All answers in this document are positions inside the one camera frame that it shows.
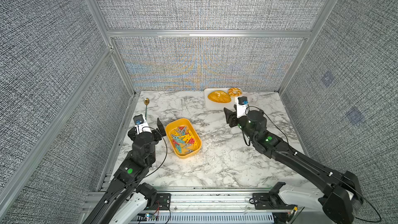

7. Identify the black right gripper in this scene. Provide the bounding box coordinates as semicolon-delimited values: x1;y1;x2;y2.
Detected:
225;104;258;144

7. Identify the teal clothespin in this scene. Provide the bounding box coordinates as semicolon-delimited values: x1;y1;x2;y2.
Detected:
174;143;182;154

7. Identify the yellow clothespin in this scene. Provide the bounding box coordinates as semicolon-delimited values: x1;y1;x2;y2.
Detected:
181;134;192;142

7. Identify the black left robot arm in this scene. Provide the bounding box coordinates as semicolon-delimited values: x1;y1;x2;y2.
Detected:
84;119;166;224

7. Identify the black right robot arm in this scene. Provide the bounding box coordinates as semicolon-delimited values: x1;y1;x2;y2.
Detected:
224;108;364;224

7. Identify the oval golden bread loaf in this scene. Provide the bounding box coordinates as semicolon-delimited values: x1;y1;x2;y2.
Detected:
207;90;231;103

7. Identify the white rectangular tray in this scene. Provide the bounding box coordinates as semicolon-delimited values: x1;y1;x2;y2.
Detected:
203;88;237;111

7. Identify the iridescent gold blue spoon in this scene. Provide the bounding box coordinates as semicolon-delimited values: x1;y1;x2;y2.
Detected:
144;97;150;116

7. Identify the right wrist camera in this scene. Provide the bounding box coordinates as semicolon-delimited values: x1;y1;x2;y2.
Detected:
235;96;248;118

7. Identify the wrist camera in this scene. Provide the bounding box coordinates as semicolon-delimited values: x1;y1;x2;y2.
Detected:
133;114;152;134
235;96;248;118

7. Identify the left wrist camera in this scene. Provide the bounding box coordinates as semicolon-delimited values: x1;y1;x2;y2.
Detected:
133;114;152;134

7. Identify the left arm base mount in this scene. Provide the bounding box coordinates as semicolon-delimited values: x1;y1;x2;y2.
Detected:
136;183;171;211

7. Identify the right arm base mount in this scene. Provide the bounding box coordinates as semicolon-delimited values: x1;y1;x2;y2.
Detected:
249;182;296;210

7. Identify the white slotted cable duct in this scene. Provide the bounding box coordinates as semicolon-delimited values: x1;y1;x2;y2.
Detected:
130;212;276;224

